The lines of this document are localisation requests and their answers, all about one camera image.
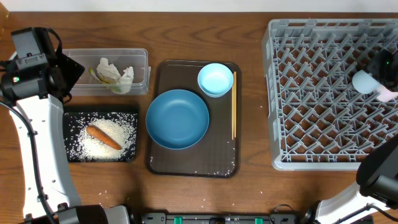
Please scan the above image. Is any light blue cup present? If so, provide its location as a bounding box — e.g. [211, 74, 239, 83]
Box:
[352, 70, 381, 94]

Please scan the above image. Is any white tissue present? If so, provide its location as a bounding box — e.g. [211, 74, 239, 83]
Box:
[96, 58, 134, 95]

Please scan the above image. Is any green foil snack wrapper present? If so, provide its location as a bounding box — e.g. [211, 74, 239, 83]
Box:
[89, 67, 122, 94]

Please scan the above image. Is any orange carrot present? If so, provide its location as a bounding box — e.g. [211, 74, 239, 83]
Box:
[86, 126, 122, 150]

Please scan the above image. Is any pile of white rice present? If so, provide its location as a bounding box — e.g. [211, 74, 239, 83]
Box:
[65, 111, 139, 162]

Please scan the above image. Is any dark blue plate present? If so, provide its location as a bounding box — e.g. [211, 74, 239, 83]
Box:
[146, 89, 210, 150]

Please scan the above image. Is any wooden chopstick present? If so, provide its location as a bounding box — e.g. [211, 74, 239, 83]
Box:
[233, 72, 237, 138]
[231, 72, 236, 140]

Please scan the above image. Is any light blue bowl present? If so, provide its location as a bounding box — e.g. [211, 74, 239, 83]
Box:
[197, 63, 234, 98]

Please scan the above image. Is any white cup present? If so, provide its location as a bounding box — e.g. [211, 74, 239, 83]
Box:
[377, 85, 398, 102]

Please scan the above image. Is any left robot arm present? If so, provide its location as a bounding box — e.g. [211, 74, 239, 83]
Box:
[1, 27, 131, 223]

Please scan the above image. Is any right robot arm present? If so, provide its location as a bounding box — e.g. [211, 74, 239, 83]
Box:
[300, 49, 397, 223]

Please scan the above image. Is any grey dishwasher rack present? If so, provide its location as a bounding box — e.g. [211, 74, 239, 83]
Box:
[262, 19, 397, 171]

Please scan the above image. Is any clear plastic bin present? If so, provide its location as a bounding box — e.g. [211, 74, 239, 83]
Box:
[63, 48, 150, 96]

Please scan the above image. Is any black plastic tray bin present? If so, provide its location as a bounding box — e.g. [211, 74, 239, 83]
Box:
[62, 105, 141, 164]

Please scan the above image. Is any brown serving tray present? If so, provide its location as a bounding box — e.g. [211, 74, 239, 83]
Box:
[146, 60, 241, 178]

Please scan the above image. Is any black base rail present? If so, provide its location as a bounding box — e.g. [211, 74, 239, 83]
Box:
[136, 208, 301, 224]

